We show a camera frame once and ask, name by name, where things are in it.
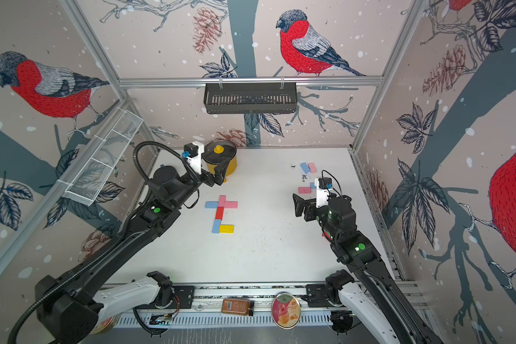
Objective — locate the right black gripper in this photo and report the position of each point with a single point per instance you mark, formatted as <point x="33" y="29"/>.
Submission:
<point x="302" y="206"/>

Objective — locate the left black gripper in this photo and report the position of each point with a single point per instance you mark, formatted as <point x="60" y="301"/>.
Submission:
<point x="217" y="178"/>

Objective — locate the pink block cluster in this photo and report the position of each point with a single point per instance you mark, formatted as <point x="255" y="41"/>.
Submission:
<point x="304" y="190"/>

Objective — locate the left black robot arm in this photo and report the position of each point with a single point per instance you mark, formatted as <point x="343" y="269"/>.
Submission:
<point x="68" y="307"/>

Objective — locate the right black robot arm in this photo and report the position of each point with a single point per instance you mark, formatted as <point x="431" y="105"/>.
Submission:
<point x="365" y="286"/>

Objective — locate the glass lid yellow knob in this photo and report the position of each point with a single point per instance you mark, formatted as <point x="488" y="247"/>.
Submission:
<point x="218" y="151"/>

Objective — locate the black hanging shelf basket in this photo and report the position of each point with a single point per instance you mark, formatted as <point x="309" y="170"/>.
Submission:
<point x="251" y="98"/>

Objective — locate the pink round cup lid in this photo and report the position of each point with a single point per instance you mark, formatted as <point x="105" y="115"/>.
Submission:
<point x="286" y="311"/>

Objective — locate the brown packet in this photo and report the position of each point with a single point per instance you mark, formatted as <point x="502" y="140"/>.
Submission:
<point x="238" y="306"/>

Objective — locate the red round tin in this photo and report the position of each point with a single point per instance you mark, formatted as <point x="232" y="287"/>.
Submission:
<point x="104" y="326"/>

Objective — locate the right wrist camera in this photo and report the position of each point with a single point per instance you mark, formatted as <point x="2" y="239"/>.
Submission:
<point x="323" y="186"/>

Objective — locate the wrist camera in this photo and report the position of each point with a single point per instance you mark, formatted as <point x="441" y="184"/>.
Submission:
<point x="323" y="186"/>
<point x="192" y="154"/>

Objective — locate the yellow pot with handle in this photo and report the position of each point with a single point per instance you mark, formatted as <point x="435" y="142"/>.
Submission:
<point x="227" y="168"/>

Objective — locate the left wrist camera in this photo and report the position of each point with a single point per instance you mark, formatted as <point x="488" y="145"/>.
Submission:
<point x="192" y="154"/>

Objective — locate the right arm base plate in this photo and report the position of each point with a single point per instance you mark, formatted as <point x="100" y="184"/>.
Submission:
<point x="325" y="296"/>

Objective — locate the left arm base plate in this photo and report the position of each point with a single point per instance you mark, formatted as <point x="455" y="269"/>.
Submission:
<point x="173" y="298"/>

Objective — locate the white wire basket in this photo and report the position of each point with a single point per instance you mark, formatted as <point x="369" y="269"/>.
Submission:
<point x="91" y="183"/>

